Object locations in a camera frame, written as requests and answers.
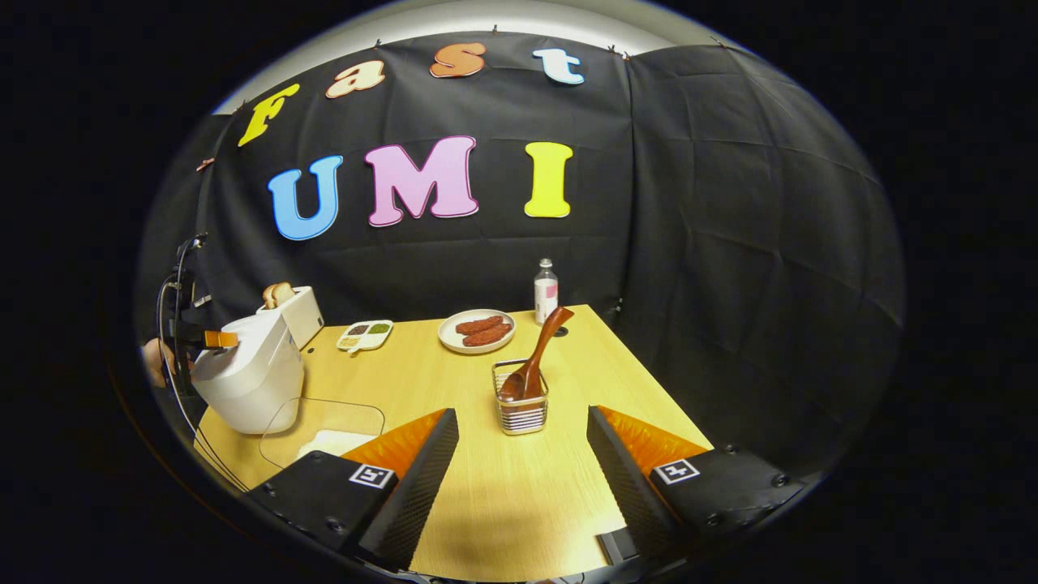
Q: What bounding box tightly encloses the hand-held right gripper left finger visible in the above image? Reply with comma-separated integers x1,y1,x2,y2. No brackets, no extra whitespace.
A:
247,407,460,571

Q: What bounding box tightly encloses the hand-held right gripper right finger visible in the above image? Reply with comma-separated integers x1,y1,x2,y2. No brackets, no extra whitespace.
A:
587,405,812,560

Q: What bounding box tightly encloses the white rice cooker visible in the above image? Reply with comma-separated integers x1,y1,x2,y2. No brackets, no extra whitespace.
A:
191,311,306,435

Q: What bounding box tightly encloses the clear rice container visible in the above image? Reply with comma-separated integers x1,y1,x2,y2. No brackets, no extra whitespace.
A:
259,397,386,471

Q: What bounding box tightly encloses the wire chopstick holder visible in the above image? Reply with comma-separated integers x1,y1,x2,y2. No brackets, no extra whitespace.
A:
492,359,550,436

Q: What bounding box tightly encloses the brown wooden spoon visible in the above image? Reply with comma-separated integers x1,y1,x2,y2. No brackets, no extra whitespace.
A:
499,307,575,402

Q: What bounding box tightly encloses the white toaster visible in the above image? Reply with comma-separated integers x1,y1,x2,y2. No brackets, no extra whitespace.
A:
257,286,325,350

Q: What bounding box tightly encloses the white divided bean dish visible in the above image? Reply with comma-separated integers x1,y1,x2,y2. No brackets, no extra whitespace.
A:
337,320,394,354

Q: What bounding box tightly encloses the white round plate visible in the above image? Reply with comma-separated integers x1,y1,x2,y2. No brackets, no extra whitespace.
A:
438,309,517,355

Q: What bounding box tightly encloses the clear bottle with pink label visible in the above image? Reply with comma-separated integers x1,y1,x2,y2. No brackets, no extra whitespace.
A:
534,258,560,325

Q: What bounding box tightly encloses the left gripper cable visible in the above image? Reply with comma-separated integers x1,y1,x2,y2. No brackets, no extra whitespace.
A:
161,276,252,494

